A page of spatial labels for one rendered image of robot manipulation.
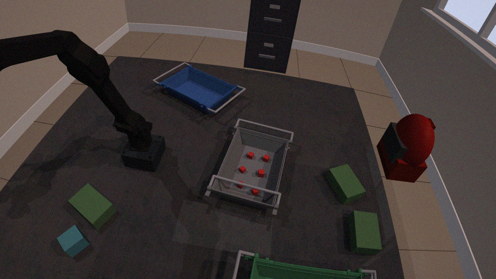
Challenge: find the teal block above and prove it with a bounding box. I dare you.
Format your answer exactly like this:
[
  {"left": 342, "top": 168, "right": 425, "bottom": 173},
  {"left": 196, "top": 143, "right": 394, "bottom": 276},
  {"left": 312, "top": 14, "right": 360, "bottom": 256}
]
[{"left": 57, "top": 225, "right": 89, "bottom": 257}]

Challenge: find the green rectangular block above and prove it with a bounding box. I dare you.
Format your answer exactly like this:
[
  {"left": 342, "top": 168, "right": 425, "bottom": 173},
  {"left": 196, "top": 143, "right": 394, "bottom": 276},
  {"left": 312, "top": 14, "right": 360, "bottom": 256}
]
[
  {"left": 349, "top": 210, "right": 382, "bottom": 255},
  {"left": 68, "top": 183, "right": 116, "bottom": 230},
  {"left": 326, "top": 164, "right": 366, "bottom": 204}
]

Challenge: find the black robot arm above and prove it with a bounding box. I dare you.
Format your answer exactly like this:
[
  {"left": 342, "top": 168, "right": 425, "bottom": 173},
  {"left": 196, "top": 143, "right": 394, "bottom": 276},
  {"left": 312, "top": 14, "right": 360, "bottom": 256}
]
[{"left": 0, "top": 30, "right": 152, "bottom": 152}]

